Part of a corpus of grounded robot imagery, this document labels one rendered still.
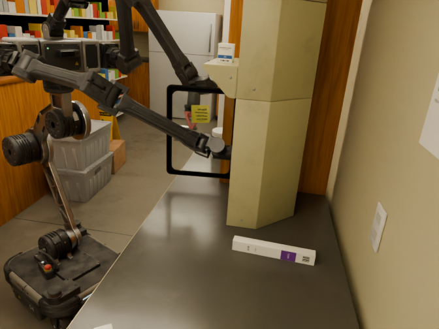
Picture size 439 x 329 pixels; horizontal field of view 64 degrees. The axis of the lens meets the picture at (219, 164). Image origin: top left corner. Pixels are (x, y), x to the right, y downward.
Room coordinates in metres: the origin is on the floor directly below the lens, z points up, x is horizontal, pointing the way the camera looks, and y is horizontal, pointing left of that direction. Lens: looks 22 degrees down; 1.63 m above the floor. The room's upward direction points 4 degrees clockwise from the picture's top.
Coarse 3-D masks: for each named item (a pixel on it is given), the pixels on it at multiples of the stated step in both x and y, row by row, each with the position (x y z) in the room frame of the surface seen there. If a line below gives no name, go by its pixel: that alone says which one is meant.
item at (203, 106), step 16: (176, 96) 1.43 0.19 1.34; (192, 96) 1.43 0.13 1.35; (208, 96) 1.43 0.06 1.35; (224, 96) 1.42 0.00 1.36; (176, 112) 1.43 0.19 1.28; (192, 112) 1.43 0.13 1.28; (208, 112) 1.43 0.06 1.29; (224, 112) 1.42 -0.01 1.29; (192, 128) 1.43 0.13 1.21; (208, 128) 1.43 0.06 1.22; (224, 128) 1.42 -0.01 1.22; (176, 144) 1.43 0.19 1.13; (176, 160) 1.43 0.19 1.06; (192, 160) 1.43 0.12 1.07; (208, 160) 1.43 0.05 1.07; (224, 160) 1.42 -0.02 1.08
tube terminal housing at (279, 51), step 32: (256, 0) 1.11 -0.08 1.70; (288, 0) 1.12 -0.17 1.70; (256, 32) 1.11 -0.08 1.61; (288, 32) 1.12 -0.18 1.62; (320, 32) 1.21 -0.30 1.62; (256, 64) 1.11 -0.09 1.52; (288, 64) 1.14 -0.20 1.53; (256, 96) 1.11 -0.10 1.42; (288, 96) 1.15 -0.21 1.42; (256, 128) 1.10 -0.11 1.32; (288, 128) 1.16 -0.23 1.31; (256, 160) 1.10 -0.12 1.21; (288, 160) 1.17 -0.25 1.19; (256, 192) 1.10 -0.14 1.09; (288, 192) 1.19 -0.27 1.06; (256, 224) 1.10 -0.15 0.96
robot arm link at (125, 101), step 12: (120, 84) 1.21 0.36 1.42; (108, 108) 1.17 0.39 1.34; (120, 108) 1.18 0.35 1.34; (132, 108) 1.19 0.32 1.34; (144, 108) 1.21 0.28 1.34; (144, 120) 1.20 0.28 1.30; (156, 120) 1.21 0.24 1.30; (168, 120) 1.23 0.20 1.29; (168, 132) 1.22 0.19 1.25; (180, 132) 1.23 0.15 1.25; (192, 132) 1.25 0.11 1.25; (192, 144) 1.23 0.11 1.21; (204, 144) 1.25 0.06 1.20
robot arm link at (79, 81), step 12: (36, 60) 1.30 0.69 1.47; (12, 72) 1.30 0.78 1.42; (24, 72) 1.30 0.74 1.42; (36, 72) 1.27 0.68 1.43; (48, 72) 1.24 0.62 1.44; (60, 72) 1.21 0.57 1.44; (72, 72) 1.19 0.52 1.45; (96, 72) 1.16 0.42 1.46; (72, 84) 1.17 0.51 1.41; (84, 84) 1.13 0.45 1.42; (96, 84) 1.15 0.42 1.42; (108, 84) 1.18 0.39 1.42; (96, 96) 1.14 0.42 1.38; (108, 96) 1.18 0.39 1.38
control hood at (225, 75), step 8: (208, 64) 1.13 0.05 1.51; (216, 64) 1.15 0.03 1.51; (224, 64) 1.16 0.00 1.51; (232, 64) 1.18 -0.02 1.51; (208, 72) 1.13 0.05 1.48; (216, 72) 1.13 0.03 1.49; (224, 72) 1.12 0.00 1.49; (232, 72) 1.12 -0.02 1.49; (216, 80) 1.12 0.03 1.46; (224, 80) 1.12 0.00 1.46; (232, 80) 1.12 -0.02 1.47; (224, 88) 1.12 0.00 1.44; (232, 88) 1.12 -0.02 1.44; (232, 96) 1.12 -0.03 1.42
